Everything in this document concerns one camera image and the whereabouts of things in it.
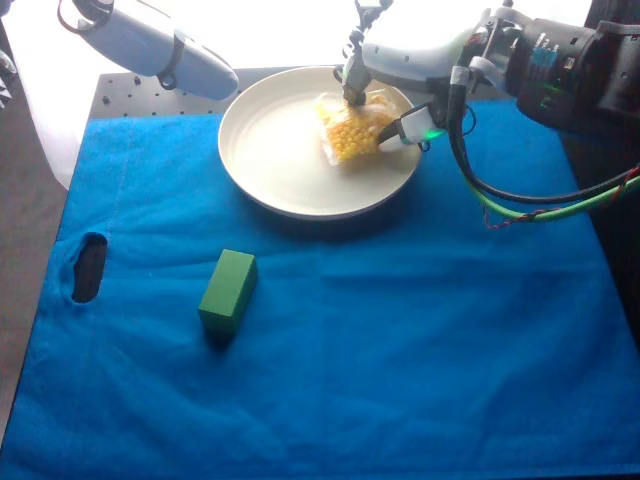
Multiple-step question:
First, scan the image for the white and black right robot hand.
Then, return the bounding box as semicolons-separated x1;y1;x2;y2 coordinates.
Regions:
333;0;474;152

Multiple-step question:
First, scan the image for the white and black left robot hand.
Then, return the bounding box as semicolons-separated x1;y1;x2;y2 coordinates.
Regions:
0;47;16;109

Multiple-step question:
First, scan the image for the bag of yellow corn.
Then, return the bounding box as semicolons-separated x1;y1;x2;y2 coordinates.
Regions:
313;88;416;169

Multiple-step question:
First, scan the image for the green rectangular block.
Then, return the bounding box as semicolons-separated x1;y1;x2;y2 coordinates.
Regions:
197;248;259;341

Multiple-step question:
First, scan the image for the white round plate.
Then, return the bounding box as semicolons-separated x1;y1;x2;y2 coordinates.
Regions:
217;65;426;221

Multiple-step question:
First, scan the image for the blue fabric cloth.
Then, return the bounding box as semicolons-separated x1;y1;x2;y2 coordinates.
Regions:
0;98;640;480

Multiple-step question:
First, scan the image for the black cable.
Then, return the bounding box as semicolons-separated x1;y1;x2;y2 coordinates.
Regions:
446;82;640;206

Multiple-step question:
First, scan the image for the red twisted wire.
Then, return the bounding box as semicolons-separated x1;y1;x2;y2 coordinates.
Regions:
482;167;640;231

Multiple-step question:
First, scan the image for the green cable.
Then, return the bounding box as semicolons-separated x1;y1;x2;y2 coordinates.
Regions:
464;169;640;225

